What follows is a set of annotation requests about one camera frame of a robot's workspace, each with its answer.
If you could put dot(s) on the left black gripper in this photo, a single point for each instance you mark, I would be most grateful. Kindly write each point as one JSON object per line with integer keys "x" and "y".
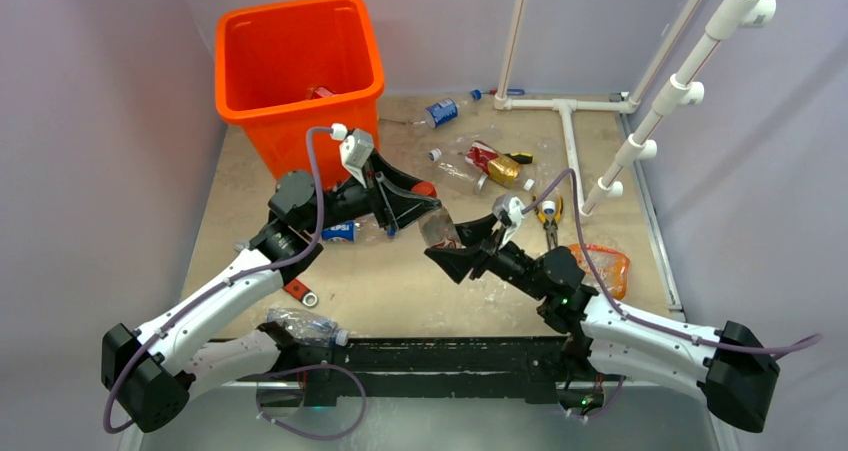
{"x": 389, "y": 195}

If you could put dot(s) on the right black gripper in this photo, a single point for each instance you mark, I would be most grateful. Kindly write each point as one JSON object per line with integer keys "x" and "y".
{"x": 480, "y": 249}

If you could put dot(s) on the red cap small bottle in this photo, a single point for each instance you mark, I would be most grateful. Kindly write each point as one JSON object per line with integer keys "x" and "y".
{"x": 438, "y": 230}

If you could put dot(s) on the red white label bottle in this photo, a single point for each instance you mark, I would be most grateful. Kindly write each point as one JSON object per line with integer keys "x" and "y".
{"x": 319, "y": 92}

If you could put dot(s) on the orange drink bottle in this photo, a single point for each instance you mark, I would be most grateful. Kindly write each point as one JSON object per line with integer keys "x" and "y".
{"x": 612, "y": 265}

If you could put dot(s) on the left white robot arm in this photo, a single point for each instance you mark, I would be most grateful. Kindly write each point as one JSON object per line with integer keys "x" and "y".
{"x": 144, "y": 369}

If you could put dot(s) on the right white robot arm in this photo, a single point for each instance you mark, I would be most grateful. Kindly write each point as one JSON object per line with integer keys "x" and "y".
{"x": 728, "y": 369}

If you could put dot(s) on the orange plastic bin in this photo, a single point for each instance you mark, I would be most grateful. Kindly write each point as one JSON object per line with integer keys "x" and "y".
{"x": 267, "y": 58}

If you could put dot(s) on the Pepsi label clear bottle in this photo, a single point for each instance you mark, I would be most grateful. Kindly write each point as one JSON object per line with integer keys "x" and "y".
{"x": 364, "y": 231}

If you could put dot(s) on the large clear bottle white cap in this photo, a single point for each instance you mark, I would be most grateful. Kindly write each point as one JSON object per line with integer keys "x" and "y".
{"x": 451, "y": 170}

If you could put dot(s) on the red gold snack wrapper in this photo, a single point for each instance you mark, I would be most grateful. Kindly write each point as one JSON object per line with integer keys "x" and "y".
{"x": 497, "y": 166}

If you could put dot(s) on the yellow black screwdriver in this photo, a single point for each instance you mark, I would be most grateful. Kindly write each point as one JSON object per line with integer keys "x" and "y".
{"x": 522, "y": 158}

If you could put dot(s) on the blue label bottle far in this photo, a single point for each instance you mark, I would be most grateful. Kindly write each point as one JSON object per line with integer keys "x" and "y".
{"x": 448, "y": 109}

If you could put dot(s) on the blue cap pen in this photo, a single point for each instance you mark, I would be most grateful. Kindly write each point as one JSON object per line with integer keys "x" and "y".
{"x": 508, "y": 92}

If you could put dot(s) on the crushed bottle at table edge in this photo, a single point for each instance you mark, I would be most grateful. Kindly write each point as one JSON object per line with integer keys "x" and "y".
{"x": 308, "y": 328}

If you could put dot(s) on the white PVC diagonal pole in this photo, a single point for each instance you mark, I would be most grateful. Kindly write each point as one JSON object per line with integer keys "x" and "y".
{"x": 680, "y": 89}

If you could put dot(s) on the yellow handle pliers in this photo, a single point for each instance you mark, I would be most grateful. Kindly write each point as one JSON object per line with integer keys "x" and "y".
{"x": 549, "y": 213}

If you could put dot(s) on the red handle adjustable wrench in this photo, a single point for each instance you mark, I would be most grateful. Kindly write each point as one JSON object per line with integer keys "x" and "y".
{"x": 294, "y": 287}

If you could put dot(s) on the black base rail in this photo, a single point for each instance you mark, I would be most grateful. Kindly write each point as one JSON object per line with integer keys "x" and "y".
{"x": 536, "y": 369}

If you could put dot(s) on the white PVC pipe frame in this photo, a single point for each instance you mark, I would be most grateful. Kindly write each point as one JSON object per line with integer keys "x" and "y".
{"x": 575, "y": 47}

